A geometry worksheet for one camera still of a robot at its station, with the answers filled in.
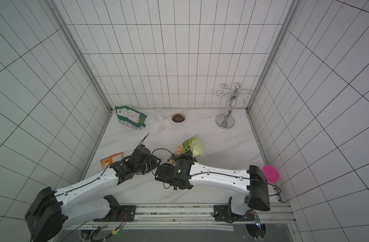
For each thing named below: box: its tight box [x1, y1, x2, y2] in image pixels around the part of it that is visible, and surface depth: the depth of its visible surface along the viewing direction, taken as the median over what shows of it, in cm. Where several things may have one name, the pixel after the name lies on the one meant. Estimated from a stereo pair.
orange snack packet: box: [99, 151, 124, 166], surface depth 92 cm
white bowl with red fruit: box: [170, 111, 187, 126], surface depth 109 cm
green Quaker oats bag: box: [167, 134, 205, 165], surface depth 73 cm
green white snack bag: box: [114, 105, 148, 131], surface depth 103 cm
